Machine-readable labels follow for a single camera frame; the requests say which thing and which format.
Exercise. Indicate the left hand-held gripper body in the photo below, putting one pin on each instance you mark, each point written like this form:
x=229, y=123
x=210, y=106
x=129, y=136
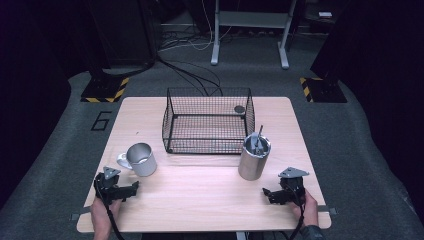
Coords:
x=108, y=186

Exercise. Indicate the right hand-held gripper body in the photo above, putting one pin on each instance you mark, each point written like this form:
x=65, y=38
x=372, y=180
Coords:
x=292, y=188

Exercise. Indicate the steel tumbler with lid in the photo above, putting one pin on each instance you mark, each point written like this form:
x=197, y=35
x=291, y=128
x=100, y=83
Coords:
x=251, y=165

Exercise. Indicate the person's left hand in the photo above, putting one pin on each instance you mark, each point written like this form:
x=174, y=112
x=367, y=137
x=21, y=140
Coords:
x=101, y=211

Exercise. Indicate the person's right hand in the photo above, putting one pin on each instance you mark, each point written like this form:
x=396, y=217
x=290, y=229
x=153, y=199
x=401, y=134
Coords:
x=310, y=208

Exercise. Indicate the small dark round disc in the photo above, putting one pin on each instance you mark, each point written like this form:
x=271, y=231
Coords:
x=239, y=109

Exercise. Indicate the hazard-striped stand base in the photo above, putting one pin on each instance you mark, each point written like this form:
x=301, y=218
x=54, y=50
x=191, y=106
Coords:
x=321, y=90
x=105, y=90

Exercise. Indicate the grey metal table bracket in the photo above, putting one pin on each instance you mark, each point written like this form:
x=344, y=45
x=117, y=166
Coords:
x=80, y=213
x=328, y=210

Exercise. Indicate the white metal desk frame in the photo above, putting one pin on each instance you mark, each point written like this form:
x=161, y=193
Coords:
x=253, y=19

